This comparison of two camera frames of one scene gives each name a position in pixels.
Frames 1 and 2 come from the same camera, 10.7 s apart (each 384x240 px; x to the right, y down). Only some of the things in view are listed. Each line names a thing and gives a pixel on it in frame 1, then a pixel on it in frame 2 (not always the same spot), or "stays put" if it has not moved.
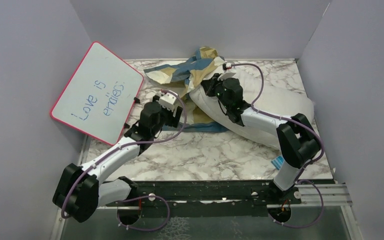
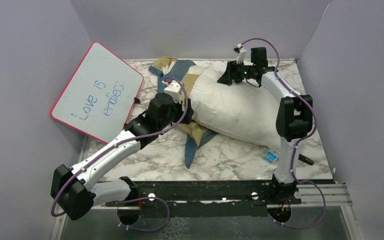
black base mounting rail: (205, 199) stays put
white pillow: (260, 93) stays put
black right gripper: (209, 84) -> (230, 74)
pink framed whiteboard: (98, 97) stays put
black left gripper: (172, 121) stays put
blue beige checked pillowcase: (181, 77) -> (168, 67)
